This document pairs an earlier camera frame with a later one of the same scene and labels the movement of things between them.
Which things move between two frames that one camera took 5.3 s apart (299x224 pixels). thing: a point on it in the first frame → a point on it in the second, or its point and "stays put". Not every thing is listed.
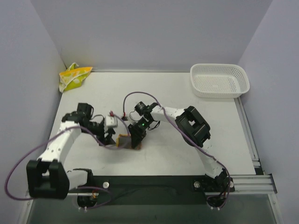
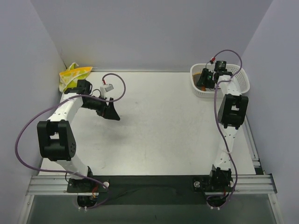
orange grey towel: (124, 141) → (196, 76)
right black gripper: (137, 134) → (205, 81)
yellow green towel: (73, 77) stays put
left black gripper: (108, 136) → (105, 110)
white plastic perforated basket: (219, 80) stays put
